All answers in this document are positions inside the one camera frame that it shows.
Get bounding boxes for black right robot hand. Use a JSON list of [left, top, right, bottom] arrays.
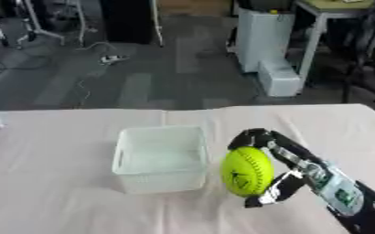
[[226, 128, 324, 209]]

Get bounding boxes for white cabinet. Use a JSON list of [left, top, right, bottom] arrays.
[[233, 7, 296, 74]]

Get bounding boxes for white power strip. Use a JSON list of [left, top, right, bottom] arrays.
[[98, 54, 130, 65]]

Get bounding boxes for white plastic basket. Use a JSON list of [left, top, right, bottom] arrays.
[[111, 124, 210, 195]]

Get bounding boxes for white-legged table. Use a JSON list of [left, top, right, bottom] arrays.
[[293, 0, 375, 94]]

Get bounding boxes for white box on floor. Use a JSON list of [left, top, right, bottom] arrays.
[[256, 58, 303, 98]]

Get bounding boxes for black panel with white legs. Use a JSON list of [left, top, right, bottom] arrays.
[[99, 0, 166, 48]]

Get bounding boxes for yellow-green ball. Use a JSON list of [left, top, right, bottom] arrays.
[[220, 146, 277, 198]]

